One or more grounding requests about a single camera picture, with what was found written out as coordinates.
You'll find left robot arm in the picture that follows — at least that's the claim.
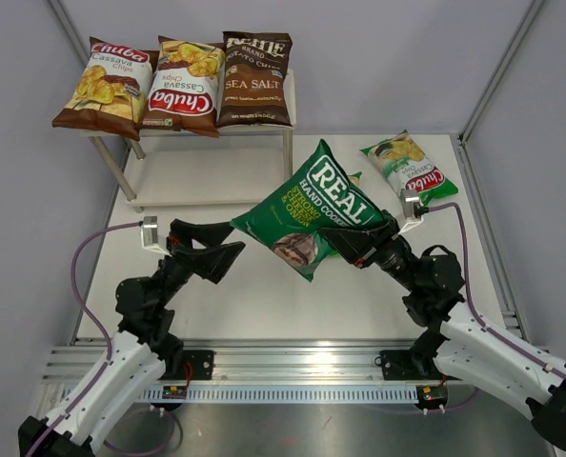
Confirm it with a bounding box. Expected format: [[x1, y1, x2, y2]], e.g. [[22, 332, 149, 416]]
[[18, 216, 245, 456]]

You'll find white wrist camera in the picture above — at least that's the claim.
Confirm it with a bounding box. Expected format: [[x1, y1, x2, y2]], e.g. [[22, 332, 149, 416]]
[[396, 189, 429, 234], [141, 216, 168, 255]]

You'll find brown Chuba cassava chips bag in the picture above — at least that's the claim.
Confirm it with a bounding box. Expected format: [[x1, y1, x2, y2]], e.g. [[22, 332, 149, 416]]
[[51, 37, 159, 141]]

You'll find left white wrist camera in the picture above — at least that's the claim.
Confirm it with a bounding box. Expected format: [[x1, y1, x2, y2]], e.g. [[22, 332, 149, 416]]
[[141, 216, 168, 255]]

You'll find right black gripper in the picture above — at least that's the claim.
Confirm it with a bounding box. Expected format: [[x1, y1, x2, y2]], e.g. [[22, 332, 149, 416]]
[[320, 209, 422, 293]]

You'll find green Chuba bag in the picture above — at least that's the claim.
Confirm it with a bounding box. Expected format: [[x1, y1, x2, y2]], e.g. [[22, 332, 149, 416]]
[[348, 171, 362, 187], [360, 130, 458, 206]]

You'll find white slotted cable duct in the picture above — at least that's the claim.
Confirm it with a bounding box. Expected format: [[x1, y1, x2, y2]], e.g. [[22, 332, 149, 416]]
[[136, 385, 418, 405]]

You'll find white two-tier wooden shelf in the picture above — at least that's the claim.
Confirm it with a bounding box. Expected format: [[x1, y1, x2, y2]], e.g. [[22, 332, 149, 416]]
[[83, 69, 296, 214]]

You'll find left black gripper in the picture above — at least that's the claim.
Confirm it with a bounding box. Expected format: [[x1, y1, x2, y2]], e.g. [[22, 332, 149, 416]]
[[153, 219, 245, 308]]

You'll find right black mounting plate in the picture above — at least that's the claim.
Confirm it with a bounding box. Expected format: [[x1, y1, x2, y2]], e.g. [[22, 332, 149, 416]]
[[374, 349, 443, 381]]

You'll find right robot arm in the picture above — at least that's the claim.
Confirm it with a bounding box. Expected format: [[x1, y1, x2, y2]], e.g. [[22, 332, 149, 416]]
[[319, 221, 566, 452]]

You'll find black mounting plate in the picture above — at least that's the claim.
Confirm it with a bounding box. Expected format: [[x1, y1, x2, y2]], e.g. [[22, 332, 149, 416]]
[[161, 349, 215, 381], [374, 349, 443, 381]]

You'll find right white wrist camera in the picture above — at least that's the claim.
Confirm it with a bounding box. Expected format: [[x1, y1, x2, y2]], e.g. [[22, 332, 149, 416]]
[[396, 189, 429, 234]]

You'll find brown Kettle sea salt bag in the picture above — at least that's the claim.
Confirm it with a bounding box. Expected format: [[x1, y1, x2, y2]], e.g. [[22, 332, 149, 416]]
[[217, 31, 293, 129]]

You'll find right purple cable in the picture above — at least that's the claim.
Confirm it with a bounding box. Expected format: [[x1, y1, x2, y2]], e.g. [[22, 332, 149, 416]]
[[420, 201, 566, 396]]

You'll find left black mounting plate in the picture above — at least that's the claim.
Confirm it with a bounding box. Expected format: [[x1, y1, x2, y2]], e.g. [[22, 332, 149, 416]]
[[161, 349, 215, 381]]

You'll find green Keogh's chips bag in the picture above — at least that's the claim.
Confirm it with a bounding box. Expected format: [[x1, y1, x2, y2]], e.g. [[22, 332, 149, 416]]
[[230, 140, 393, 282]]

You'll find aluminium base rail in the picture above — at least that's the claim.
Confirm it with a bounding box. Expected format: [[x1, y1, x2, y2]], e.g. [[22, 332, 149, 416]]
[[42, 338, 551, 386]]

